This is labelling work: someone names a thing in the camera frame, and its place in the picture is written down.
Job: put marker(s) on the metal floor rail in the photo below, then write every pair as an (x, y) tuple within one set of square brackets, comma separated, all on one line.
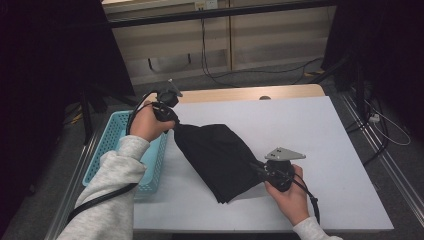
[(386, 160), (66, 200)]

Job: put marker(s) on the black pants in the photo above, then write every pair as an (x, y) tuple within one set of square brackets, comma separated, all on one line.
[(216, 156)]

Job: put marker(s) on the black wall bracket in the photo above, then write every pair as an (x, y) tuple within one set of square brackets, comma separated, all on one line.
[(189, 58)]

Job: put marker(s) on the wooden table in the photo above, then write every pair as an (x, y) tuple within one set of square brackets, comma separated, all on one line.
[(250, 93)]

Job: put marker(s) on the person's right hand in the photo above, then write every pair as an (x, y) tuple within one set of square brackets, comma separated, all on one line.
[(295, 203)]

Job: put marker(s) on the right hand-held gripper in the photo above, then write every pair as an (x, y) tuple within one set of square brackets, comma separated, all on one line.
[(280, 171)]

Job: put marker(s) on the white wall socket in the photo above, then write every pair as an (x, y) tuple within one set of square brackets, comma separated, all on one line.
[(206, 4)]

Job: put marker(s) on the yellow floor tape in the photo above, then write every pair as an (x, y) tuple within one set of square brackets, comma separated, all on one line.
[(76, 117), (315, 72)]

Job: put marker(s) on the white power adapter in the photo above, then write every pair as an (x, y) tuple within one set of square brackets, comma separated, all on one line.
[(374, 118)]

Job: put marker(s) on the person's left hand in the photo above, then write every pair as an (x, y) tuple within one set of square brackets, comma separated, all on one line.
[(146, 125)]

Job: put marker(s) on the black stand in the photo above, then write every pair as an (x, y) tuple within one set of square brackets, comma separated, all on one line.
[(358, 86), (87, 113)]

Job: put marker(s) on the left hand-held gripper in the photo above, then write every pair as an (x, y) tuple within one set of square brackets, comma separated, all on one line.
[(165, 103)]

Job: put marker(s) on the black curtain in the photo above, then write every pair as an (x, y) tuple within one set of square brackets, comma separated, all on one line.
[(50, 66), (383, 50)]

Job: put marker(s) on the black horizontal bar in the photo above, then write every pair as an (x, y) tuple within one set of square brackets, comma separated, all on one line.
[(216, 14)]

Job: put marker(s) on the light blue plastic basket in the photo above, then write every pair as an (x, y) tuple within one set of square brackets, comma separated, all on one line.
[(110, 143)]

